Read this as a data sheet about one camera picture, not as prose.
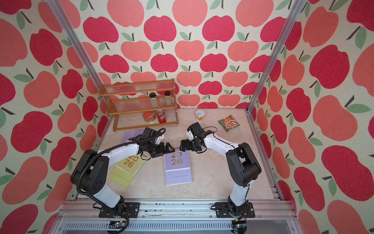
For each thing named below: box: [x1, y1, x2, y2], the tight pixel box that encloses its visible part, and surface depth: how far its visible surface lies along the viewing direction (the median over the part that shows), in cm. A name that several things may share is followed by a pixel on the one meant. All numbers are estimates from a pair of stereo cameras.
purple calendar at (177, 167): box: [163, 148, 192, 187], surface depth 87 cm
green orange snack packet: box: [218, 114, 241, 133], surface depth 110 cm
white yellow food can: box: [195, 109, 206, 122], surface depth 113 cm
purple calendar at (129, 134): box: [122, 129, 145, 143], surface depth 108 cm
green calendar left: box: [107, 154, 147, 189], surface depth 88 cm
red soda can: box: [156, 109, 167, 124], surface depth 107 cm
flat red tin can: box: [142, 110, 156, 121], surface depth 114 cm
